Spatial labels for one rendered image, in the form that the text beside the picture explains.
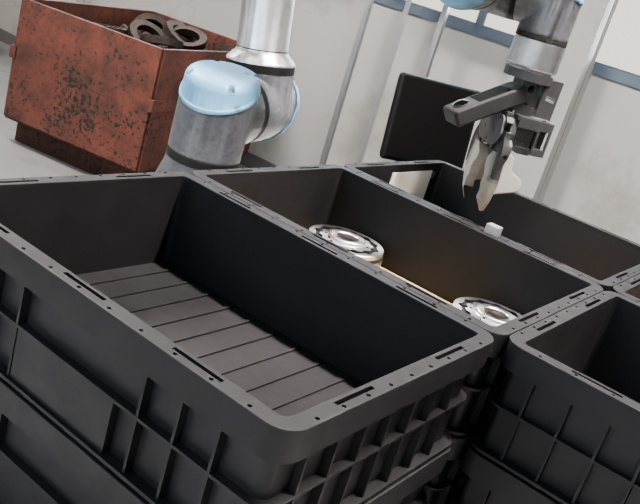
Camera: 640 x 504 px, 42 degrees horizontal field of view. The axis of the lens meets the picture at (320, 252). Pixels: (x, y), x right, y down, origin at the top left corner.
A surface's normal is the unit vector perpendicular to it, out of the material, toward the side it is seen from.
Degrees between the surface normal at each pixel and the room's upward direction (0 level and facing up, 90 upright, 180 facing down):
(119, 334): 90
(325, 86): 90
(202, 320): 0
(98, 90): 90
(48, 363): 90
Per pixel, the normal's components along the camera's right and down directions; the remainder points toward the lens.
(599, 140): -0.60, 0.10
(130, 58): -0.40, 0.20
